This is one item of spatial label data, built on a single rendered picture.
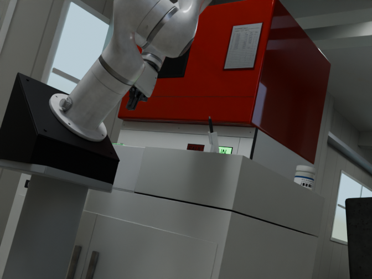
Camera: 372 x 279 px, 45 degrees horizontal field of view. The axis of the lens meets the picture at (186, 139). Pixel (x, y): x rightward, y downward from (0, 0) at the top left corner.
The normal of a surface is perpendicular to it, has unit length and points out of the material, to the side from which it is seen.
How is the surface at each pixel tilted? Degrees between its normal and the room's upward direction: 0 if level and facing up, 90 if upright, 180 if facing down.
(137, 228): 90
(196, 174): 90
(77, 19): 90
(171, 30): 106
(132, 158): 90
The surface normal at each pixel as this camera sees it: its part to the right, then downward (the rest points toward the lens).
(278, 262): 0.78, 0.06
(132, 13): -0.16, 0.44
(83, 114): 0.07, 0.44
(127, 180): -0.58, -0.28
